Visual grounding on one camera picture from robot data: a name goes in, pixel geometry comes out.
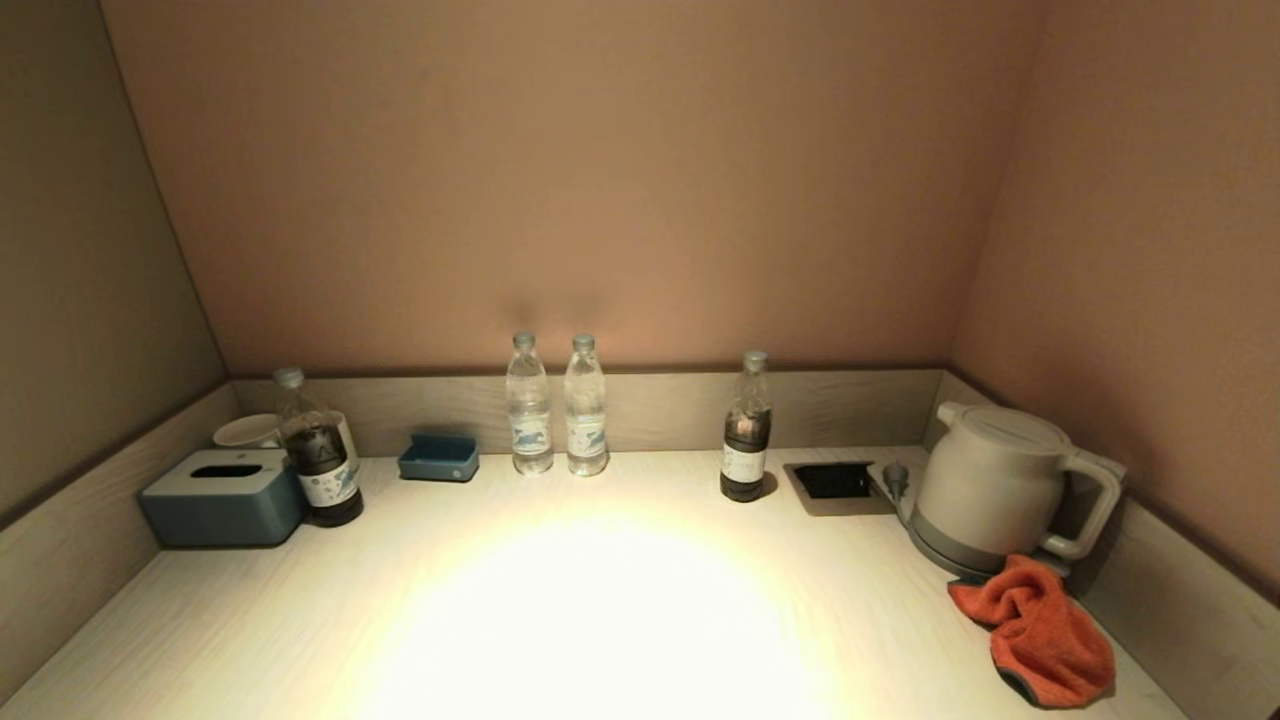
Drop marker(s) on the small blue plastic tray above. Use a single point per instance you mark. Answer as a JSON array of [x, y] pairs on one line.
[[438, 461]]

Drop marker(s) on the grey power plug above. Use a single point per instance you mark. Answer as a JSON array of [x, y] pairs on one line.
[[895, 477]]

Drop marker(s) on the blue-grey tissue box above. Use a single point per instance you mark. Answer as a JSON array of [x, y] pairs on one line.
[[222, 500]]

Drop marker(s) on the white electric kettle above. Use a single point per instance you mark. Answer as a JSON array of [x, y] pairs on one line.
[[985, 482]]

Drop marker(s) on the clear water bottle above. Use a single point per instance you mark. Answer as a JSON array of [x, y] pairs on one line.
[[586, 422], [529, 422]]

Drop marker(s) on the recessed black power socket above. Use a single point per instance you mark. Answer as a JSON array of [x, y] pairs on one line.
[[833, 483]]

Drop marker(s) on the dark drink bottle white label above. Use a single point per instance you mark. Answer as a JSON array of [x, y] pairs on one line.
[[746, 452], [321, 472]]

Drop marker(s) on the grey kettle base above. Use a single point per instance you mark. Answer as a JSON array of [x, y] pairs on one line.
[[940, 555]]

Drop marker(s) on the orange fluffy cloth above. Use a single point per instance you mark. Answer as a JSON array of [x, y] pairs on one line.
[[1045, 630]]

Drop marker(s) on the white paper cup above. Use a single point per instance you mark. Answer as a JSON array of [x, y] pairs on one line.
[[245, 432]]

